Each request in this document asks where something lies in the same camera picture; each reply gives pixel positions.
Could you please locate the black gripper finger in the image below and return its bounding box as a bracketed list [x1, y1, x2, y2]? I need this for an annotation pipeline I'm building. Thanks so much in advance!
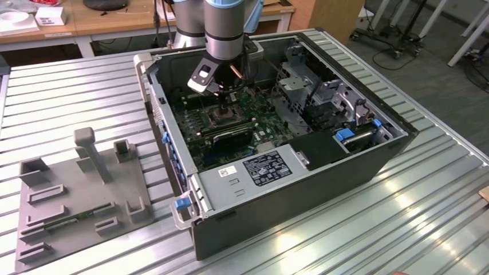
[211, 82, 227, 115]
[225, 91, 237, 115]

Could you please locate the metal socket cover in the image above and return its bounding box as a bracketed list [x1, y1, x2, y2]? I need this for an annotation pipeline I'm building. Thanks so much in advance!
[238, 88, 261, 108]

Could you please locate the CPU socket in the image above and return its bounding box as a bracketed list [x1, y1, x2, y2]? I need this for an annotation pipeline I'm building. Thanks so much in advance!
[205, 101, 246, 129]

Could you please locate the green motherboard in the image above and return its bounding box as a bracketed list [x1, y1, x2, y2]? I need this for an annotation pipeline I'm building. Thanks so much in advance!
[169, 85, 306, 170]

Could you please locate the black expansion card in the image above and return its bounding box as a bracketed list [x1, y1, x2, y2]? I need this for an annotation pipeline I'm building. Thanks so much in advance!
[205, 127, 255, 154]

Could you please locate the silver drive cage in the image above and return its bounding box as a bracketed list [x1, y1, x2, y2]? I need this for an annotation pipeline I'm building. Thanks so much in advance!
[273, 44, 345, 127]

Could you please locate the black plastic shroud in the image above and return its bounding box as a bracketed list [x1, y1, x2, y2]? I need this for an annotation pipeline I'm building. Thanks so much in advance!
[289, 131, 350, 172]

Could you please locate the grey power supply unit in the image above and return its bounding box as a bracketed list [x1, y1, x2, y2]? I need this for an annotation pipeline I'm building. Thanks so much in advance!
[195, 143, 310, 212]

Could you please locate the blue disk carrier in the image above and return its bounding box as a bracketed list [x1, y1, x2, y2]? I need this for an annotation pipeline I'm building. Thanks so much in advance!
[330, 127, 377, 152]

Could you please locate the wooden desk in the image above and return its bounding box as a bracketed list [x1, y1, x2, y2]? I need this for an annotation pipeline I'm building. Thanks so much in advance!
[0, 0, 77, 54]
[70, 0, 297, 58]

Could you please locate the wooden cabinet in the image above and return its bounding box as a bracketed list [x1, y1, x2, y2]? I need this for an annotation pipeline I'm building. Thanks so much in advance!
[289, 0, 363, 45]

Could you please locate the black round base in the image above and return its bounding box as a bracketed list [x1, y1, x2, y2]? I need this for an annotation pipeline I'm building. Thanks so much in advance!
[82, 0, 129, 10]

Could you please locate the black PC case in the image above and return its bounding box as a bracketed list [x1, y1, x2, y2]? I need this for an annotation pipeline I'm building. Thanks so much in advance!
[131, 27, 419, 261]

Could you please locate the black wheeled stand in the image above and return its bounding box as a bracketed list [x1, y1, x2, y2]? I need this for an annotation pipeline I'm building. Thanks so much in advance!
[350, 0, 424, 60]

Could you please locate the grey parts rack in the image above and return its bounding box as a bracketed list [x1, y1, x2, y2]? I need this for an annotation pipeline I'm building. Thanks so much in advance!
[13, 127, 155, 273]

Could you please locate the white cardboard box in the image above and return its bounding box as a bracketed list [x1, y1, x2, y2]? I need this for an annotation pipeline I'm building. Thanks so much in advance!
[34, 6, 69, 27]

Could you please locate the white flat box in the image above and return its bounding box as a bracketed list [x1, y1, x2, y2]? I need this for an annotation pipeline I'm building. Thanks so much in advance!
[0, 17, 39, 36]

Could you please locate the white round dish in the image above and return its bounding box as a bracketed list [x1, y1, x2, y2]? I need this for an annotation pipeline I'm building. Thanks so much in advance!
[0, 9, 30, 23]

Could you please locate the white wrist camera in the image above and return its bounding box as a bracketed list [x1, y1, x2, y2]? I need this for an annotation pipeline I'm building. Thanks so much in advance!
[185, 58, 221, 93]

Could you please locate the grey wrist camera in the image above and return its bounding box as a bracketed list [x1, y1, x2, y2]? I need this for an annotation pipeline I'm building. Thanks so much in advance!
[242, 40, 265, 60]

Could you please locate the black hanging cable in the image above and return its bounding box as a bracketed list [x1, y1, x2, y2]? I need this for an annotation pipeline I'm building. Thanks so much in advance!
[151, 0, 177, 49]

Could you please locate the white table frame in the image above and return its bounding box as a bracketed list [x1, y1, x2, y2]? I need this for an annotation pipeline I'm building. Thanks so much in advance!
[446, 17, 489, 67]

